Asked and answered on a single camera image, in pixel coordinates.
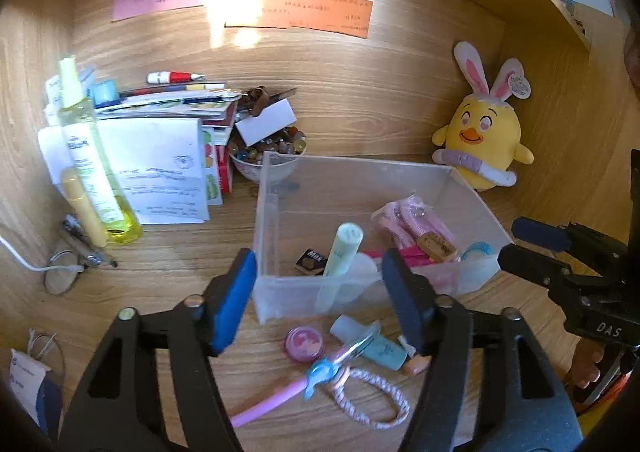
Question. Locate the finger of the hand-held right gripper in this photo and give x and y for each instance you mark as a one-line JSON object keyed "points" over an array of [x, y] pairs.
{"points": [[540, 232], [530, 264]]}

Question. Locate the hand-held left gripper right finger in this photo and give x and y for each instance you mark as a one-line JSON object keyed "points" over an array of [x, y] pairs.
{"points": [[405, 297]]}

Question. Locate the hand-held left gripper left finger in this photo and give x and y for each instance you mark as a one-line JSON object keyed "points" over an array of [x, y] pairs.
{"points": [[232, 302]]}

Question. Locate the magenta small stick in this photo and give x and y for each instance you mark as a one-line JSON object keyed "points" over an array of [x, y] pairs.
{"points": [[407, 259]]}

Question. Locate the teal tape roll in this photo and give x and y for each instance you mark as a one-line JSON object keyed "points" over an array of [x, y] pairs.
{"points": [[477, 249]]}

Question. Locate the brown labelled small box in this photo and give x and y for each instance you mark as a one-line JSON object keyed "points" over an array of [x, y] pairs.
{"points": [[437, 246]]}

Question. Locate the pale green long tube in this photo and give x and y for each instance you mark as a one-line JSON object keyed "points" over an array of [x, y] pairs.
{"points": [[342, 247]]}

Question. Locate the dark small box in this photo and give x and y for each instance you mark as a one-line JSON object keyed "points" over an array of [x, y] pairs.
{"points": [[311, 261]]}

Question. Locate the clear plastic storage box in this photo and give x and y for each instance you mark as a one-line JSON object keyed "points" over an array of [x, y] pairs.
{"points": [[300, 212]]}

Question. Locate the person's right hand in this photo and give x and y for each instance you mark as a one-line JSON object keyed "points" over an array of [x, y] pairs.
{"points": [[586, 367]]}

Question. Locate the mint tube with clear cap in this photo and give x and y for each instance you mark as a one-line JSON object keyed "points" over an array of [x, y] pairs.
{"points": [[385, 352]]}

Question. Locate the silver foil wrapper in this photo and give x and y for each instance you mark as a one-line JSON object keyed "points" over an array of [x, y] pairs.
{"points": [[357, 347]]}

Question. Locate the peach small cylinder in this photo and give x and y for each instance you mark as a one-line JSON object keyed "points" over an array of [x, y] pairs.
{"points": [[417, 366]]}

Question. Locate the pink round tin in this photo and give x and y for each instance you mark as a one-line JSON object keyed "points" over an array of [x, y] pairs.
{"points": [[303, 343]]}

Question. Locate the pink small hair clip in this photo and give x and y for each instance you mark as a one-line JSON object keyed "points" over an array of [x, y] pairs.
{"points": [[342, 376]]}

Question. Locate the yellow chick plush toy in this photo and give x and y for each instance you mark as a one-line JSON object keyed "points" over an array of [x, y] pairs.
{"points": [[485, 136]]}

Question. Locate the pink pen with blue dolphin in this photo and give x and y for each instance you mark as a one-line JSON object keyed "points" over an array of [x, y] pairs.
{"points": [[265, 407]]}

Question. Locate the fruit print booklet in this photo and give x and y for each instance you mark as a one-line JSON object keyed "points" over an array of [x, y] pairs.
{"points": [[212, 171]]}

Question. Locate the bowl of beads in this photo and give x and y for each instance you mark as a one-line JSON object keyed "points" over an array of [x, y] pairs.
{"points": [[250, 166]]}

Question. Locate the white handwritten letter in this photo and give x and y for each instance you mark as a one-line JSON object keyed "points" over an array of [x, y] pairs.
{"points": [[160, 171]]}

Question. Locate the metal nail clipper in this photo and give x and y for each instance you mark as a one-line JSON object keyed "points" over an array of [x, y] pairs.
{"points": [[90, 252]]}

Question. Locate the pale yellow stick tube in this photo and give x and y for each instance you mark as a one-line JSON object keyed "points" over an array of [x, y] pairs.
{"points": [[85, 207]]}

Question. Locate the white card box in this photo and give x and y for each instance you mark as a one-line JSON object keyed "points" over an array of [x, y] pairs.
{"points": [[265, 124]]}

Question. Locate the yellow-green spray bottle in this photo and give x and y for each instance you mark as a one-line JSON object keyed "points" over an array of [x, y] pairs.
{"points": [[92, 166]]}

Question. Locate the brown hair clip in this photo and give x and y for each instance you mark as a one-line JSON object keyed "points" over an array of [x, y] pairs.
{"points": [[260, 99]]}

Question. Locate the stack of booklets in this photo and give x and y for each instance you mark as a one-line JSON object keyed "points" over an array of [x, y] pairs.
{"points": [[165, 104]]}

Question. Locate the blue white carton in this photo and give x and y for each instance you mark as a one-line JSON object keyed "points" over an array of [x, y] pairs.
{"points": [[30, 382]]}

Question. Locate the red white marker pen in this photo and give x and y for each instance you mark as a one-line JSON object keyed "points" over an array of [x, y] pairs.
{"points": [[172, 77]]}

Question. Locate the white paper sheet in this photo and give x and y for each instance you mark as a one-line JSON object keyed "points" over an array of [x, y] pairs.
{"points": [[50, 151]]}

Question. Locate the light blue tape roll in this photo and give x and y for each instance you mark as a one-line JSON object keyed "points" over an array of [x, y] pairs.
{"points": [[105, 91]]}

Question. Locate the orange paper note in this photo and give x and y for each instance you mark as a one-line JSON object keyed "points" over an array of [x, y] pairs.
{"points": [[330, 11]]}

